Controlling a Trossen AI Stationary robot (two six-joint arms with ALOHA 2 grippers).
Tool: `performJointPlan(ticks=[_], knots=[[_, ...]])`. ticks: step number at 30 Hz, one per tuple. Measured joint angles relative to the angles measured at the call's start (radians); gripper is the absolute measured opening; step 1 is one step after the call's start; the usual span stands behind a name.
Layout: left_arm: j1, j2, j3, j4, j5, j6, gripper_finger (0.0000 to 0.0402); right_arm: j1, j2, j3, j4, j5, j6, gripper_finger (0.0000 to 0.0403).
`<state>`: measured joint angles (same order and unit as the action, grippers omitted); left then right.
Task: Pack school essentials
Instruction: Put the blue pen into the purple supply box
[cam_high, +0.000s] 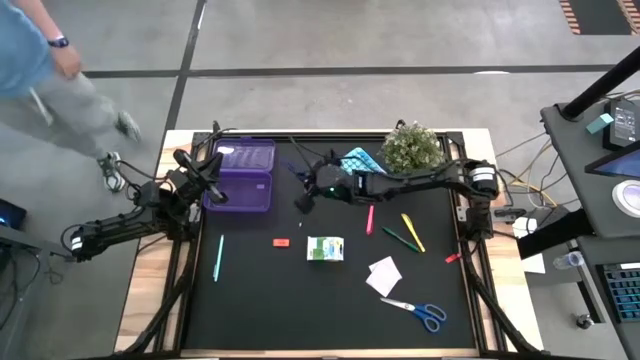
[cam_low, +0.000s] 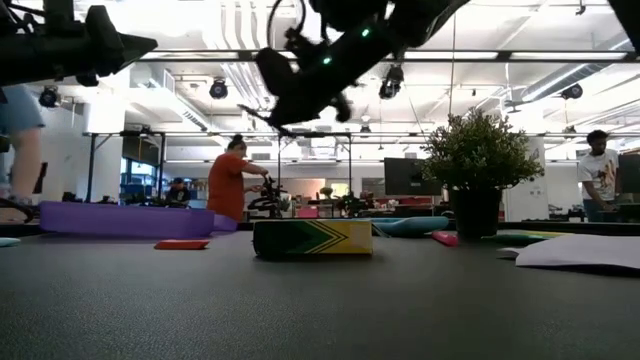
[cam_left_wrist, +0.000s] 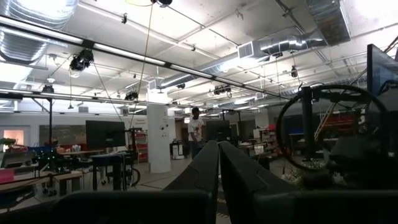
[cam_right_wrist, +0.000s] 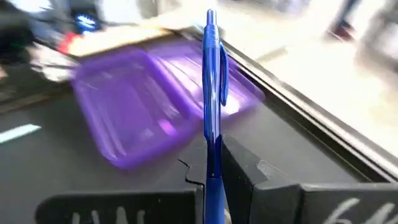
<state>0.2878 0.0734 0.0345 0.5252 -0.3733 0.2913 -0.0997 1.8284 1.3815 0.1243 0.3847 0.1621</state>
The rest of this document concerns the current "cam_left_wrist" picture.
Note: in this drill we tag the silver ceiling air duct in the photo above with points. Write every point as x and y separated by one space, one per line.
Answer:
280 45
25 37

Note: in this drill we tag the desk monitor screen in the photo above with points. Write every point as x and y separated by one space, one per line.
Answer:
382 71

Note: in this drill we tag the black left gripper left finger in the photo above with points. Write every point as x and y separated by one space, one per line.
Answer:
202 174

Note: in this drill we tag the white building pillar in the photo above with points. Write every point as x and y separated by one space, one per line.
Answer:
158 140

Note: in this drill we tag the dark background desk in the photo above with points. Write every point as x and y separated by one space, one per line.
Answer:
107 161

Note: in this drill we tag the black background monitor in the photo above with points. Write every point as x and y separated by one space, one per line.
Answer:
217 130
105 133

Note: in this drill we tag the black beam with light strips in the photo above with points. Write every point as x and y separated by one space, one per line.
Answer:
124 54

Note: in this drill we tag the person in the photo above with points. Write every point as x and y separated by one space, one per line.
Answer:
195 127

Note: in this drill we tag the black ceiling spotlight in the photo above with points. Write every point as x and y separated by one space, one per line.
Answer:
81 59

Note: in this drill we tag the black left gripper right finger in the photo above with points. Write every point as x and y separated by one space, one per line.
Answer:
239 180

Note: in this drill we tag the wooden bench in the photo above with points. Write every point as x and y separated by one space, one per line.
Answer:
62 179

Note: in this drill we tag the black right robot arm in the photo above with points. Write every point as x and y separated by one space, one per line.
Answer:
307 124

